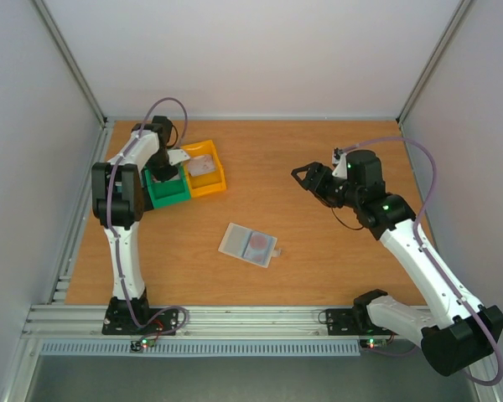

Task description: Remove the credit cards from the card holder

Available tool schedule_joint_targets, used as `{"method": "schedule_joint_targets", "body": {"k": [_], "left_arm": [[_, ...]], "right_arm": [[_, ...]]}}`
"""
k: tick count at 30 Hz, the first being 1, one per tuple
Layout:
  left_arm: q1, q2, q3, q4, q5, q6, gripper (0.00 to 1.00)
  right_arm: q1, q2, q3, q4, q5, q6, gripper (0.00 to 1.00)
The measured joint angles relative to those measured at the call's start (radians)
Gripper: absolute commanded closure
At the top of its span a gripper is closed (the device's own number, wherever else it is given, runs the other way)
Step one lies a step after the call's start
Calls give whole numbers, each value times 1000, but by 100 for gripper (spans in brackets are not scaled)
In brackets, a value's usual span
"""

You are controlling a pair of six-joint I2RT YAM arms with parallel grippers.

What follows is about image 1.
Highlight beige card holder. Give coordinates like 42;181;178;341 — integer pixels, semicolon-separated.
218;223;282;268

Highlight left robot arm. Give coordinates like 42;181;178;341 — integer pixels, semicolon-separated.
91;116;179;333

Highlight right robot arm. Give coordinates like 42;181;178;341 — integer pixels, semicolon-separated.
291;150;503;376

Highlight card in yellow bin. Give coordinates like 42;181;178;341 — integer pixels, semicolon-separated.
187;154;216;178

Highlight green plastic bin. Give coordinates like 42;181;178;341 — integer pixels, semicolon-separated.
145;166;191;209

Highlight black plastic bin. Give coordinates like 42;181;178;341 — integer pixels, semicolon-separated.
140;168;154;212

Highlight yellow plastic bin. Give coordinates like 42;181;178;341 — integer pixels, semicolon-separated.
181;140;227;198

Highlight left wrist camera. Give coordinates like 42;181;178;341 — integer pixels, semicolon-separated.
167;148;191;167

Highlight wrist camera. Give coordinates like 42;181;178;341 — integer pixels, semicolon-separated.
167;148;191;167
332;148;349;179

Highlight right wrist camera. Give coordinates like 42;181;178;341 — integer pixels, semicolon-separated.
332;148;349;179

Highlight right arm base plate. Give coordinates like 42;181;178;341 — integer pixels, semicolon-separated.
319;308;393;337

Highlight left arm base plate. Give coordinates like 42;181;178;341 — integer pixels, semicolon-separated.
101;308;181;336

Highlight aluminium front rail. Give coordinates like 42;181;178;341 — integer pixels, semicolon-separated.
21;304;482;339

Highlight grey slotted cable duct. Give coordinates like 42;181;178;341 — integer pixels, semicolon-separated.
40;340;360;358

